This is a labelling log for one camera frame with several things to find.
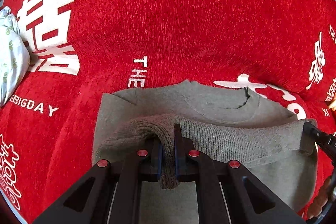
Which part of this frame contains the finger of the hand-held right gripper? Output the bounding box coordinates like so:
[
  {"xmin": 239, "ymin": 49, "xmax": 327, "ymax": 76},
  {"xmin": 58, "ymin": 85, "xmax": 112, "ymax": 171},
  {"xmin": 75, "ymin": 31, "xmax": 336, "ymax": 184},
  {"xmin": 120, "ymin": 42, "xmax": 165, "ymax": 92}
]
[{"xmin": 302, "ymin": 121, "xmax": 336, "ymax": 159}]

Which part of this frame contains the red printed blanket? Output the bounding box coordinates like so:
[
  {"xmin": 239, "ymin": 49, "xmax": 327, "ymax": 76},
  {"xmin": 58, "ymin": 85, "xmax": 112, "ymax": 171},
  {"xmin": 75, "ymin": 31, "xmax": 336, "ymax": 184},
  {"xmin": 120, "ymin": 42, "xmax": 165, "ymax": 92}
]
[{"xmin": 0, "ymin": 0, "xmax": 336, "ymax": 224}]

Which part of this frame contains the grey knit sweater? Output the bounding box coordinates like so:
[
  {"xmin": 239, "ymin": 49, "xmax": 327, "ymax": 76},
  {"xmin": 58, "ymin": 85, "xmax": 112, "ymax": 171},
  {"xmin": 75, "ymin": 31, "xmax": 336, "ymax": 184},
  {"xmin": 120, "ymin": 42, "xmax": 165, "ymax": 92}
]
[{"xmin": 92, "ymin": 80, "xmax": 319, "ymax": 224}]

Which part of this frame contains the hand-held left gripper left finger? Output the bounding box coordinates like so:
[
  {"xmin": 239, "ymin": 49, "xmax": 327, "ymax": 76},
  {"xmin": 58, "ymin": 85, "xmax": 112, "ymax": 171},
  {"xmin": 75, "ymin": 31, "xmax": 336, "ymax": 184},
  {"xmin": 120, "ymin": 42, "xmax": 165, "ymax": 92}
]
[{"xmin": 33, "ymin": 139, "xmax": 165, "ymax": 224}]

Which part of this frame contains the person's right hand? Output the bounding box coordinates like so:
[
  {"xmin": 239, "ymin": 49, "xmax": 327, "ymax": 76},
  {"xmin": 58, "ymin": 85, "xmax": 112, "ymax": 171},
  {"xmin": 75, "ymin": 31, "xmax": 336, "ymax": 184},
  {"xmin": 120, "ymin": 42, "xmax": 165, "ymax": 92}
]
[{"xmin": 307, "ymin": 177, "xmax": 336, "ymax": 220}]

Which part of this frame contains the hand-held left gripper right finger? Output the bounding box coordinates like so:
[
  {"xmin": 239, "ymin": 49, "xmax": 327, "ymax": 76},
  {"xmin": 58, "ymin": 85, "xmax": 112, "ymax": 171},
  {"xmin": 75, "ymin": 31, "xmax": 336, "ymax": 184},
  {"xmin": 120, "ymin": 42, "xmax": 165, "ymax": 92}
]
[{"xmin": 174, "ymin": 123, "xmax": 307, "ymax": 224}]

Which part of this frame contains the white floral pillow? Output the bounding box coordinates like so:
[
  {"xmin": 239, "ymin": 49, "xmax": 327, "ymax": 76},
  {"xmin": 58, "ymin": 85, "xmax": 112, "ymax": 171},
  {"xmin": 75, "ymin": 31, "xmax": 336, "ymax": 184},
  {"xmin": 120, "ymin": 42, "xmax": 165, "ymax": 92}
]
[{"xmin": 0, "ymin": 6, "xmax": 31, "ymax": 108}]

